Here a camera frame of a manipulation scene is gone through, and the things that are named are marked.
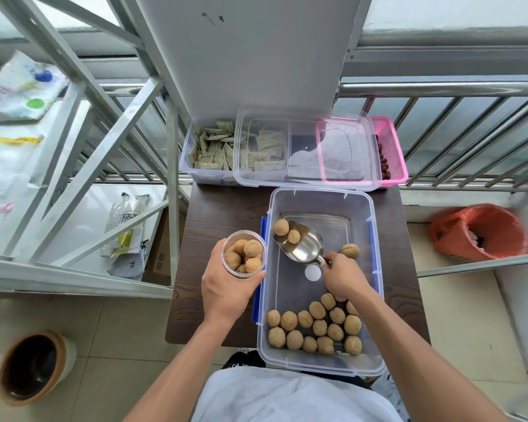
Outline large pile of walnuts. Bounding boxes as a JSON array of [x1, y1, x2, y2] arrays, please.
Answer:
[[266, 293, 363, 357]]

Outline grey metal shelf frame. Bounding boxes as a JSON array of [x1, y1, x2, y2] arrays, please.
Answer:
[[0, 0, 192, 300]]

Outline person's left forearm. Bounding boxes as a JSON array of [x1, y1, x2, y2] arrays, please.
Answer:
[[122, 309, 252, 422]]

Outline person's right hand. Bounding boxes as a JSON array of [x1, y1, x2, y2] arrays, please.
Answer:
[[320, 251, 375, 304]]

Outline clear bin with blue latches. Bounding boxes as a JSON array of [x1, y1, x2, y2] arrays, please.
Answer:
[[252, 187, 386, 377]]

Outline brown rimmed dark pot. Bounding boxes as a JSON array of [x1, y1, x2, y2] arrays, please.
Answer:
[[0, 330, 77, 407]]

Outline person's right forearm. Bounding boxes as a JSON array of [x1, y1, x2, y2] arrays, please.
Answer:
[[347, 289, 507, 422]]

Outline small heap of walnuts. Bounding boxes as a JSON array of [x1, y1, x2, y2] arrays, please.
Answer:
[[224, 239, 264, 274]]

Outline steel scoop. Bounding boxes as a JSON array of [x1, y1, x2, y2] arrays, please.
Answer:
[[273, 221, 329, 267]]

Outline clear box of packets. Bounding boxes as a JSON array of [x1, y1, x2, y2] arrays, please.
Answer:
[[179, 120, 247, 186]]

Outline pile of white packets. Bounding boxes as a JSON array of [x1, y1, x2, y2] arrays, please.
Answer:
[[238, 129, 289, 172]]

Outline person's left hand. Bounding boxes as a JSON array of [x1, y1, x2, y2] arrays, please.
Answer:
[[201, 241, 267, 324]]

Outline clear bag with green label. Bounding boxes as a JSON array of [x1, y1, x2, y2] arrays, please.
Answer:
[[100, 192, 151, 281]]

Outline clear plastic bin lid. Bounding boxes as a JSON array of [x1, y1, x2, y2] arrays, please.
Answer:
[[234, 109, 383, 192]]

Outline pink plastic basket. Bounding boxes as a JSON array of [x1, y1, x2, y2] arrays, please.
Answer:
[[315, 117, 409, 189]]

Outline white bag with coloured dots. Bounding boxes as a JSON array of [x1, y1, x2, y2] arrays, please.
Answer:
[[0, 50, 70, 124]]

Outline steel window railing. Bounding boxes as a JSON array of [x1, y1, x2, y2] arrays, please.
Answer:
[[338, 78, 528, 194]]

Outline pile of beige packets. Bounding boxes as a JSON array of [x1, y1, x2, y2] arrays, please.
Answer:
[[188, 121, 237, 170]]

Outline yellow strip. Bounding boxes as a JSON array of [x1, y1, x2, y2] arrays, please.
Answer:
[[0, 134, 45, 145]]

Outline white shirt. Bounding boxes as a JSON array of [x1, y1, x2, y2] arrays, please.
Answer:
[[191, 367, 404, 422]]

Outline white pillar board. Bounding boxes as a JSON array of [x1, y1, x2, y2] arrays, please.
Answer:
[[132, 0, 375, 124]]

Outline pile of red dates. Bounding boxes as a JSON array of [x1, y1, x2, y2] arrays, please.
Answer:
[[377, 135, 392, 181]]

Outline brown cardboard box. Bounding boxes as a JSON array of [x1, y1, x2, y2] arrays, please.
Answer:
[[142, 208, 186, 287]]

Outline grey metal bar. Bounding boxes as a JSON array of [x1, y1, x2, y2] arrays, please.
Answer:
[[416, 251, 528, 278]]

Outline clear plastic cup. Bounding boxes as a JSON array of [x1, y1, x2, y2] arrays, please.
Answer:
[[221, 230, 268, 278]]

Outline orange waste bin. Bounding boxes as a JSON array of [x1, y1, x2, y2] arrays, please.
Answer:
[[429, 204, 528, 264]]

